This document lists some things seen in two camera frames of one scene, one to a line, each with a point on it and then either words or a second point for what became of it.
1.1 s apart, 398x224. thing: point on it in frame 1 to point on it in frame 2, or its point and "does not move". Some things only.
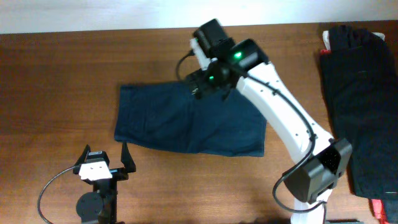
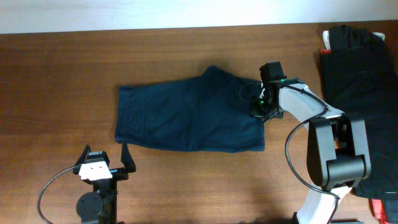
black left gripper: x=126 y=159 does not move
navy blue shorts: x=168 y=116 does not move
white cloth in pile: x=325 y=35 does not move
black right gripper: x=204 y=86 to x=256 y=111
